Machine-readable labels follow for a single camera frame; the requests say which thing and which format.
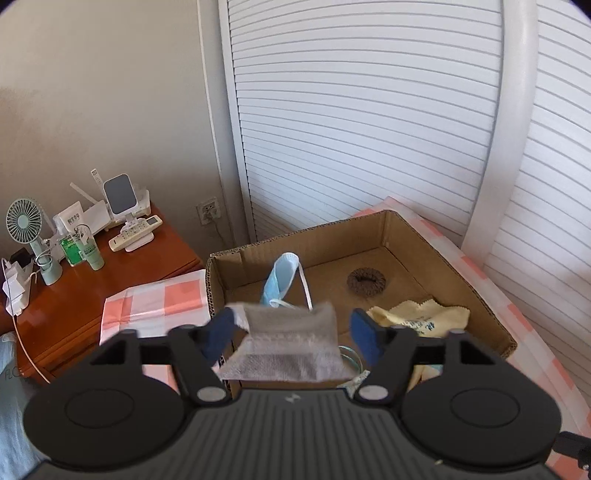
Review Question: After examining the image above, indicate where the grey fabric pouch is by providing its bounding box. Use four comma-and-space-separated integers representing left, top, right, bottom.
218, 302, 355, 383

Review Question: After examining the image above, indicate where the white charging cable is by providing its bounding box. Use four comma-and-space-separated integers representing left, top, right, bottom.
0, 257, 52, 385

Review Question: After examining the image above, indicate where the white louvered closet door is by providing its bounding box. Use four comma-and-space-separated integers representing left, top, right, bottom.
218, 1, 590, 395

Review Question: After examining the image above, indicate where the white power strip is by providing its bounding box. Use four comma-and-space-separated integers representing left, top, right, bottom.
1, 259, 34, 316

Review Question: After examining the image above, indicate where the brown hair scrunchie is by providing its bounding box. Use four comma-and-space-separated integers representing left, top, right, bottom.
346, 267, 387, 298

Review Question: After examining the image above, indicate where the blue face mask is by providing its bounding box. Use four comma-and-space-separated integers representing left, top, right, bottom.
260, 252, 314, 310

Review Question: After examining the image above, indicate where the green tube bottle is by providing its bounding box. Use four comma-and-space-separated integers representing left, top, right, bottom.
74, 223, 104, 271

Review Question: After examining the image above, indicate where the wooden nightstand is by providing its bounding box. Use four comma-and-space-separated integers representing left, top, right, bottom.
16, 224, 204, 383

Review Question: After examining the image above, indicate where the cardboard box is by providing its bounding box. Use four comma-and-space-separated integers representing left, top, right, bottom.
205, 211, 517, 390

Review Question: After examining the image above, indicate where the blue tassel sachet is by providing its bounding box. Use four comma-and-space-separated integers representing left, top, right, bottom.
339, 345, 370, 399

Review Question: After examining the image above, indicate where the pink checkered tablecloth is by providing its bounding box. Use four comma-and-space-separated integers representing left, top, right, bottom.
100, 199, 590, 435

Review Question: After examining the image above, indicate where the blue grey bedding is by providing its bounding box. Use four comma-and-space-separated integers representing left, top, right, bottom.
0, 333, 44, 479

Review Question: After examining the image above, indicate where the wall power outlet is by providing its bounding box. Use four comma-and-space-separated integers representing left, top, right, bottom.
197, 197, 221, 225

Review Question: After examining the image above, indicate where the yellow cleaning cloth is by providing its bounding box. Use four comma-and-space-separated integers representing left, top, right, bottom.
366, 298, 471, 393

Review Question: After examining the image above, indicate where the green handheld fan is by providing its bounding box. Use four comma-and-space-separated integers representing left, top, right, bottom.
5, 198, 62, 286

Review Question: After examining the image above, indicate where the phone on white stand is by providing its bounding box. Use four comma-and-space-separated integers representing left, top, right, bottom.
103, 173, 137, 216

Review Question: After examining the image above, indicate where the white remote control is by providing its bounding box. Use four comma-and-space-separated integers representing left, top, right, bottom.
108, 213, 163, 253

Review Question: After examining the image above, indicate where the white labelled box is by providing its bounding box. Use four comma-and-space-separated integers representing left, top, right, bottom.
53, 205, 84, 238

